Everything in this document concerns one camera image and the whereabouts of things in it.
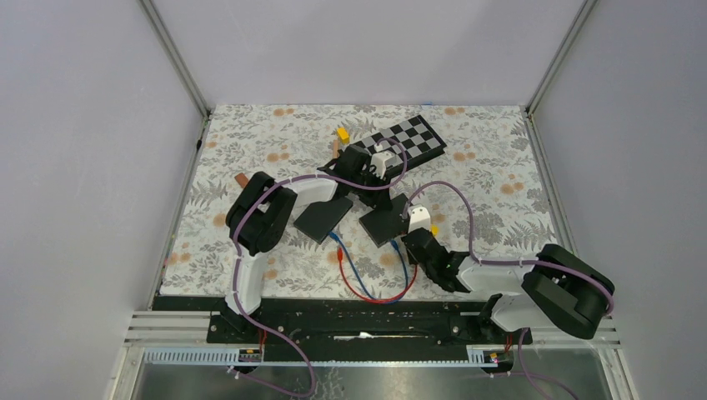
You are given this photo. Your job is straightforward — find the floral table mat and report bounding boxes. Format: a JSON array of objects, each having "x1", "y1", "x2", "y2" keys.
[{"x1": 159, "y1": 105, "x2": 556, "y2": 298}]

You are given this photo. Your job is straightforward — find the aluminium frame post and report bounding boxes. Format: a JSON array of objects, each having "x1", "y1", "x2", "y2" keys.
[
  {"x1": 137, "y1": 0, "x2": 211, "y2": 119},
  {"x1": 525, "y1": 0, "x2": 599, "y2": 116}
]

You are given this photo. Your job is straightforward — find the black network switch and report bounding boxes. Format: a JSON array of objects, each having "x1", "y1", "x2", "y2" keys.
[
  {"x1": 359, "y1": 193, "x2": 409, "y2": 248},
  {"x1": 293, "y1": 197, "x2": 353, "y2": 244}
]

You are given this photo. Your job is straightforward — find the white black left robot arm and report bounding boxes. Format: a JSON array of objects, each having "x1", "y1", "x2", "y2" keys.
[{"x1": 225, "y1": 144, "x2": 395, "y2": 343}]

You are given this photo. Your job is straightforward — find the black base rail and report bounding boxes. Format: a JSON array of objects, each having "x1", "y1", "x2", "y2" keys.
[{"x1": 153, "y1": 296, "x2": 533, "y2": 363}]

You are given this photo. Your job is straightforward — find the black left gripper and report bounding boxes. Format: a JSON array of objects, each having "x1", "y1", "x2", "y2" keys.
[{"x1": 351, "y1": 169, "x2": 393, "y2": 213}]

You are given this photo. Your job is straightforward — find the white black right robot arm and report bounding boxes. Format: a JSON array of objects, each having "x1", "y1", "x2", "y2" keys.
[{"x1": 402, "y1": 228, "x2": 615, "y2": 343}]

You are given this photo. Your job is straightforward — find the black white chessboard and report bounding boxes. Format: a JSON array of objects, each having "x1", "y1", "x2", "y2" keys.
[{"x1": 353, "y1": 115, "x2": 447, "y2": 178}]

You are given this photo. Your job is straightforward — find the reddish brown wooden block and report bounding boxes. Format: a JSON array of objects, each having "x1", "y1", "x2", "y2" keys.
[{"x1": 234, "y1": 173, "x2": 249, "y2": 188}]

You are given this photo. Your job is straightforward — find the right aluminium frame post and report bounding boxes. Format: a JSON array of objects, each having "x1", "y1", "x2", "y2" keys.
[{"x1": 525, "y1": 0, "x2": 599, "y2": 116}]

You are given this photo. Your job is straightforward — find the yellow block near chessboard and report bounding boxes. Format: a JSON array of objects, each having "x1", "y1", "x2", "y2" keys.
[{"x1": 336, "y1": 127, "x2": 350, "y2": 145}]

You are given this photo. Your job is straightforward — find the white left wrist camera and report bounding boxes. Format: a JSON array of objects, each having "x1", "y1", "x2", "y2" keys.
[{"x1": 370, "y1": 143, "x2": 396, "y2": 179}]

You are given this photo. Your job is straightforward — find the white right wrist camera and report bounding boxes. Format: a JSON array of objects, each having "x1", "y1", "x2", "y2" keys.
[{"x1": 408, "y1": 205, "x2": 432, "y2": 233}]

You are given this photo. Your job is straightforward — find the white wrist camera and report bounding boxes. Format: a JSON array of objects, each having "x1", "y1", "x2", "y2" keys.
[
  {"x1": 370, "y1": 143, "x2": 396, "y2": 179},
  {"x1": 408, "y1": 205, "x2": 432, "y2": 233}
]

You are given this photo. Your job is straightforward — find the red cable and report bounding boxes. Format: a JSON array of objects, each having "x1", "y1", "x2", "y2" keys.
[{"x1": 335, "y1": 248, "x2": 419, "y2": 305}]

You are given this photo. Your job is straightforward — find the blue ethernet cable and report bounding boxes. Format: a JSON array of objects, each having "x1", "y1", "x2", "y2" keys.
[{"x1": 328, "y1": 232, "x2": 410, "y2": 305}]

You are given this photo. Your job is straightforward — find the left aluminium frame post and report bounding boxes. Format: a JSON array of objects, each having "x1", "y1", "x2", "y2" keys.
[{"x1": 137, "y1": 0, "x2": 211, "y2": 119}]

